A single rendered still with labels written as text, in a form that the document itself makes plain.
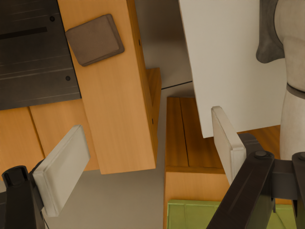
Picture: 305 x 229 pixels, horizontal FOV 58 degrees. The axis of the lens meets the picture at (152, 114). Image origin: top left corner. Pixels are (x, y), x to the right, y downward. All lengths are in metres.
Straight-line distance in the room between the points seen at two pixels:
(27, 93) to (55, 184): 0.52
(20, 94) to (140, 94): 0.27
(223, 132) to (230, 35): 0.45
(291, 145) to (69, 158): 0.39
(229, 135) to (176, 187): 0.69
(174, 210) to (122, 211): 1.13
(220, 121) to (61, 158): 0.10
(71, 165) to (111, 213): 1.77
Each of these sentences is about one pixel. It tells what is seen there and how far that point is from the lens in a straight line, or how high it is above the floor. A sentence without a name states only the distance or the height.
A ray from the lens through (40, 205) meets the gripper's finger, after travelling 0.17.
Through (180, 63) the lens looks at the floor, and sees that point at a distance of 1.51.
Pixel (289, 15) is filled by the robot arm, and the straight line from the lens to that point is 0.50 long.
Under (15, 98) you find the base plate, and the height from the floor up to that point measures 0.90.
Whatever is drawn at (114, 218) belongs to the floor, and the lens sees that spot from 1.98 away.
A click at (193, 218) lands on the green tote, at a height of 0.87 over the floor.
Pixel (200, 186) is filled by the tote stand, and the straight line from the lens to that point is 0.84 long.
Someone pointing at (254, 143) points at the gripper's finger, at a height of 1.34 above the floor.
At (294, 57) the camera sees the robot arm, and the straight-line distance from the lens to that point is 0.48.
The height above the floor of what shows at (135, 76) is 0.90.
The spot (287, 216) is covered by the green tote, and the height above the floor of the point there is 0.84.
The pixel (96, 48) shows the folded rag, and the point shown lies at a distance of 0.58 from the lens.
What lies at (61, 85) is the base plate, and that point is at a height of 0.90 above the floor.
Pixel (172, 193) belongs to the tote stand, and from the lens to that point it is 0.85.
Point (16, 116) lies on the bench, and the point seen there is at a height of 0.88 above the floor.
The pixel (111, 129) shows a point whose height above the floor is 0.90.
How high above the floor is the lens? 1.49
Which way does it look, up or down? 70 degrees down
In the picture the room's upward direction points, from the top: 171 degrees counter-clockwise
